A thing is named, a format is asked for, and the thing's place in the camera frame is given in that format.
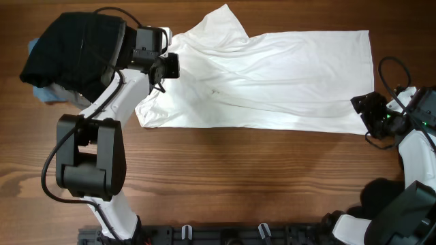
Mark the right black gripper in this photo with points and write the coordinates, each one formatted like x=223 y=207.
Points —
x=372 y=103

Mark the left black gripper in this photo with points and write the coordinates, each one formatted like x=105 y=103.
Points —
x=174 y=71

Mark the white t-shirt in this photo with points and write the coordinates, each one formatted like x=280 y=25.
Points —
x=296 y=80

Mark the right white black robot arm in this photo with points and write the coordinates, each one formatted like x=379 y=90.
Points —
x=403 y=214

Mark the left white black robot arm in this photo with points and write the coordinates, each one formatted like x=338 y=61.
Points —
x=90 y=154

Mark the dark object at right edge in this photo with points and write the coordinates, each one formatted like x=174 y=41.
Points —
x=376 y=196

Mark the black folded garment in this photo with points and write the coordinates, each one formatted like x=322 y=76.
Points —
x=64 y=53

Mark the grey folded garment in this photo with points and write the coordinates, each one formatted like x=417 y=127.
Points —
x=73 y=97

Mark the light blue folded cloth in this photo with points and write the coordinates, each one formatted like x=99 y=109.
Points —
x=43 y=94

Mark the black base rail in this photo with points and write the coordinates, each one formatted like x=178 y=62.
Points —
x=311 y=233

